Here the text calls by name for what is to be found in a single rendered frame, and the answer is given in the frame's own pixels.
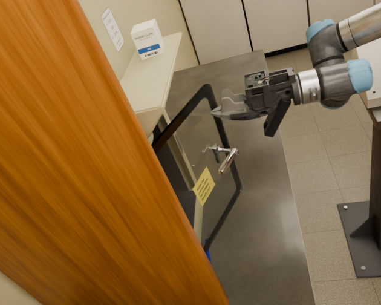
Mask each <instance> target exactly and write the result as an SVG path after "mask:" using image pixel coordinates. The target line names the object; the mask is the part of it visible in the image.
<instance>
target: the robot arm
mask: <svg viewBox="0 0 381 305"><path fill-rule="evenodd" d="M306 38H307V47H308V49H309V52H310V56H311V61H312V64H313V69H312V70H307V71H302V72H298V73H297V74H296V76H295V73H294V72H293V67H290V68H285V69H282V70H278V71H272V72H269V73H266V70H262V71H258V72H255V73H250V74H245V75H244V77H245V78H244V86H245V92H246V95H244V94H233V93H232V92H231V91H230V90H229V89H226V90H223V91H222V93H221V105H220V106H218V107H216V108H215V109H214V110H212V111H211V112H210V113H211V115H212V116H215V117H219V118H222V119H229V120H238V121H246V120H252V119H255V118H260V117H262V116H266V115H268V116H267V118H266V120H265V122H264V124H263V127H264V135H265V136H268V137H273V136H274V135H275V133H276V131H277V129H278V127H279V125H280V124H281V122H282V120H283V118H284V116H285V114H286V112H287V110H288V108H289V106H290V104H291V99H293V103H294V105H300V104H303V105H304V104H308V103H313V102H318V101H319V102H320V103H321V105H322V106H323V107H325V108H328V109H331V110H334V109H338V108H340V107H342V106H344V105H345V104H346V103H347V102H348V101H349V99H350V97H351V96H352V95H353V94H360V93H362V92H365V91H369V90H370V89H371V88H372V85H373V71H372V68H371V65H370V63H369V62H368V60H367V59H364V58H361V59H355V60H348V61H345V59H344V56H343V53H346V52H348V51H350V50H352V49H355V48H357V47H359V46H362V45H365V44H367V43H369V42H372V41H375V40H376V39H379V38H381V3H379V4H377V5H375V6H373V7H371V8H368V9H366V10H364V11H362V12H360V13H358V14H356V15H354V16H352V17H350V18H348V19H346V20H343V21H341V22H339V23H337V24H335V23H334V21H333V20H331V19H324V20H322V21H318V22H315V23H314V24H312V25H311V26H309V28H308V29H307V31H306ZM258 73H260V74H258ZM253 74H258V75H255V76H250V75H253ZM249 76H250V77H249ZM247 105H248V107H249V108H248V109H247Z"/></svg>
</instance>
